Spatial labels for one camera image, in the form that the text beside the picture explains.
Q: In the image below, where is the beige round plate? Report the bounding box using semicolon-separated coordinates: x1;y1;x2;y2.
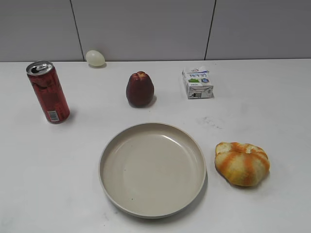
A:
99;123;207;218

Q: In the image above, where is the red cola can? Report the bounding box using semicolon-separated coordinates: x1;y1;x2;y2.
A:
26;61;70;124

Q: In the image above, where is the peeled orange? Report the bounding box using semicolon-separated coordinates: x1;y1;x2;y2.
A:
214;142;270;187

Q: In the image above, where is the small white milk carton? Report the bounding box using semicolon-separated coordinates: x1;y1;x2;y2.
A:
182;66;214;99

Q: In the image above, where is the pale white egg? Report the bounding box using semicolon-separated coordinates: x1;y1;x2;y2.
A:
85;50;105;67

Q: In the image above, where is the dark red wax apple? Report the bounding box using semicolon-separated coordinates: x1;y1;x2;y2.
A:
126;71;154;108

